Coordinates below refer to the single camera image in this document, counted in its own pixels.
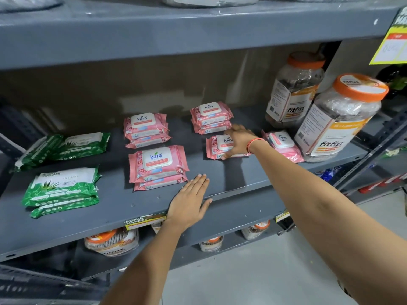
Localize person's right hand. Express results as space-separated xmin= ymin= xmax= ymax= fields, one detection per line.
xmin=220 ymin=124 xmax=258 ymax=161

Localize person's left hand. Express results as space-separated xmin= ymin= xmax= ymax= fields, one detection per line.
xmin=165 ymin=174 xmax=213 ymax=232

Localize single pink wipes pack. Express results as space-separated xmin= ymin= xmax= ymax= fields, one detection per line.
xmin=206 ymin=134 xmax=252 ymax=160

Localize person's right forearm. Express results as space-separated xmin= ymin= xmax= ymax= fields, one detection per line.
xmin=251 ymin=140 xmax=407 ymax=305

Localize person's left forearm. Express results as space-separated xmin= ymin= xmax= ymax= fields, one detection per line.
xmin=100 ymin=219 xmax=188 ymax=305

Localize red wrist band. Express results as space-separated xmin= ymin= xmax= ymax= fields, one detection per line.
xmin=246 ymin=138 xmax=266 ymax=154

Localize clear jar with orange lid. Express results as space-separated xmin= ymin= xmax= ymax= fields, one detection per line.
xmin=200 ymin=236 xmax=224 ymax=252
xmin=241 ymin=220 xmax=271 ymax=240
xmin=84 ymin=228 xmax=139 ymax=258
xmin=265 ymin=51 xmax=326 ymax=128
xmin=294 ymin=73 xmax=389 ymax=163

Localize group of pink wipes packets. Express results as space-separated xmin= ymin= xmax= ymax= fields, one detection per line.
xmin=123 ymin=101 xmax=306 ymax=192

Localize blue packet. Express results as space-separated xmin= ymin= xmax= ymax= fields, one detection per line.
xmin=319 ymin=166 xmax=343 ymax=182

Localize green wipes packet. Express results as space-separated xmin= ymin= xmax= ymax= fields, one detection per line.
xmin=30 ymin=197 xmax=100 ymax=218
xmin=51 ymin=132 xmax=111 ymax=161
xmin=14 ymin=134 xmax=65 ymax=172
xmin=22 ymin=166 xmax=102 ymax=207

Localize grey metal shelving unit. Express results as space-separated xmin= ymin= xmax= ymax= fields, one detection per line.
xmin=0 ymin=0 xmax=407 ymax=283

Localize grey neighbouring shelf rack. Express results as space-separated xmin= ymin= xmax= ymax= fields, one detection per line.
xmin=335 ymin=105 xmax=407 ymax=205

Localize clear wrapped white package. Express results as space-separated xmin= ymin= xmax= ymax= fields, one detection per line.
xmin=157 ymin=0 xmax=261 ymax=8

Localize dark metal rack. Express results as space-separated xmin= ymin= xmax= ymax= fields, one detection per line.
xmin=0 ymin=263 xmax=107 ymax=305

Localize green bottle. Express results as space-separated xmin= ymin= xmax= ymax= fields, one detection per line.
xmin=380 ymin=65 xmax=407 ymax=91

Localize yellow hanging offer sign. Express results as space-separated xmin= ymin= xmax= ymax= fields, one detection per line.
xmin=369 ymin=6 xmax=407 ymax=65

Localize grey wrapped package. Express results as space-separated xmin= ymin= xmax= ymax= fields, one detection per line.
xmin=0 ymin=0 xmax=64 ymax=13

